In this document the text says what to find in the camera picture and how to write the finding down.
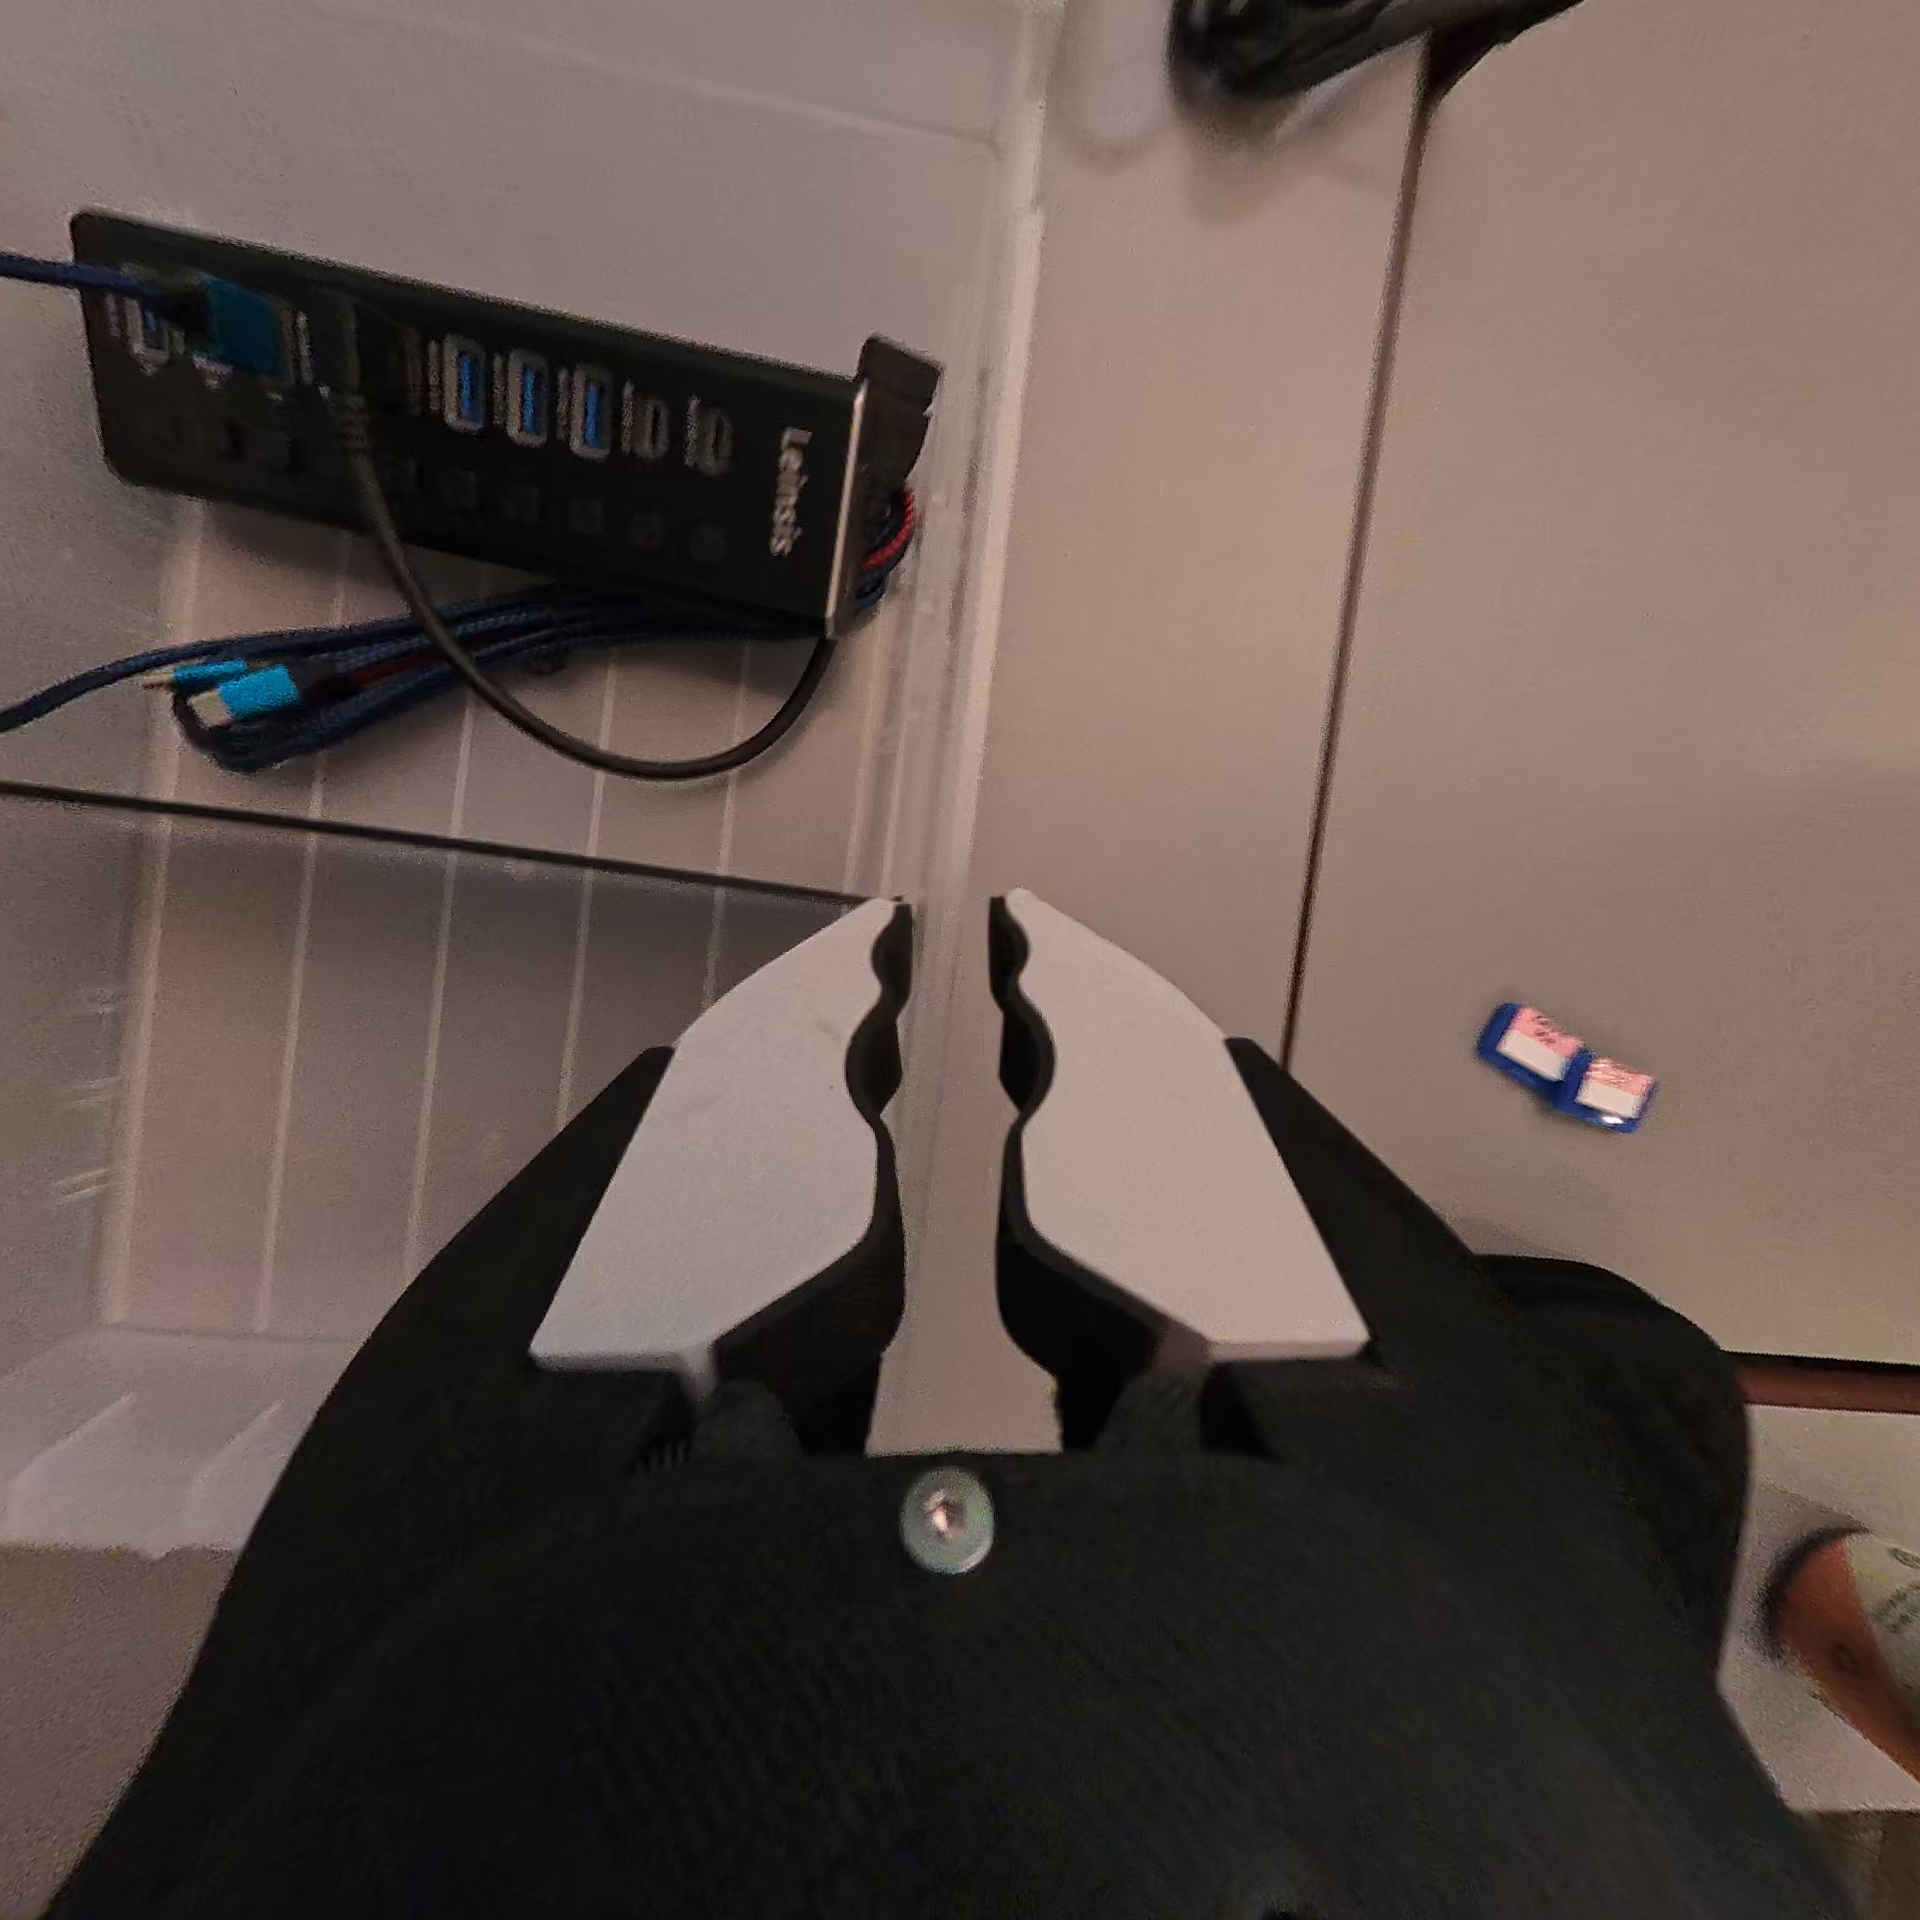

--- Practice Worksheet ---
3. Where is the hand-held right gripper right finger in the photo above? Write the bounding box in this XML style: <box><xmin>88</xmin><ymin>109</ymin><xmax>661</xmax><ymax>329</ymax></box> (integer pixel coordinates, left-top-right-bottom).
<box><xmin>990</xmin><ymin>892</ymin><xmax>1370</xmax><ymax>1363</ymax></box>

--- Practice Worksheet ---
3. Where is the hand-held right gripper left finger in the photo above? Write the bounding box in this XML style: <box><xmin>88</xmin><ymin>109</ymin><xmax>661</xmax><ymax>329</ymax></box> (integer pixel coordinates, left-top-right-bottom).
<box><xmin>531</xmin><ymin>896</ymin><xmax>913</xmax><ymax>1379</ymax></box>

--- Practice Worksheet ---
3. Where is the black angled usb extension cable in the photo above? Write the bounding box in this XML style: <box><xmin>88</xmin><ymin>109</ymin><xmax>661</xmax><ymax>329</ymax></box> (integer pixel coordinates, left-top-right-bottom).
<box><xmin>322</xmin><ymin>299</ymin><xmax>834</xmax><ymax>780</ymax></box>

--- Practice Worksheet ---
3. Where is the clear plastic bin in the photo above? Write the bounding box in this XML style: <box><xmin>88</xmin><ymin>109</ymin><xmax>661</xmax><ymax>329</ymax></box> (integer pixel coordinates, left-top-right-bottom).
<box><xmin>0</xmin><ymin>0</ymin><xmax>1052</xmax><ymax>1553</ymax></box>

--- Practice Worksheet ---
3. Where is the black usb hub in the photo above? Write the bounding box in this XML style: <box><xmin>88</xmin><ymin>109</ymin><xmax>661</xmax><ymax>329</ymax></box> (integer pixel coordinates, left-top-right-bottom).
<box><xmin>69</xmin><ymin>209</ymin><xmax>944</xmax><ymax>640</ymax></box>

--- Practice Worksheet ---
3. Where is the blue braided usb cable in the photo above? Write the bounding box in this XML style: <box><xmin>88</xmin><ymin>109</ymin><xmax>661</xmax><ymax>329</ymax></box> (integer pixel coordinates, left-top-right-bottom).
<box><xmin>0</xmin><ymin>246</ymin><xmax>932</xmax><ymax>774</ymax></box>

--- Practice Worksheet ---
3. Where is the blue memory card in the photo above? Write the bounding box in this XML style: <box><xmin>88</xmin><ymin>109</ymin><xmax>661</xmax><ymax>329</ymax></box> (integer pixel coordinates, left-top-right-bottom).
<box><xmin>1566</xmin><ymin>1050</ymin><xmax>1661</xmax><ymax>1133</ymax></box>
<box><xmin>1475</xmin><ymin>1002</ymin><xmax>1577</xmax><ymax>1085</ymax></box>

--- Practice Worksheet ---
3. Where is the dark bin divider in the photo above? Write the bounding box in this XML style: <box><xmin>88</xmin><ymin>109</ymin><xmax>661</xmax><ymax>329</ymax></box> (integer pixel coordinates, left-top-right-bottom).
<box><xmin>0</xmin><ymin>776</ymin><xmax>901</xmax><ymax>913</ymax></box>

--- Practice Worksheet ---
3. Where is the black power adapter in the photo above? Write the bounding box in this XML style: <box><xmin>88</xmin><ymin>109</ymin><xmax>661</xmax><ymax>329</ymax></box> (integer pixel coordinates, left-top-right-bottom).
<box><xmin>1170</xmin><ymin>0</ymin><xmax>1590</xmax><ymax>100</ymax></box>

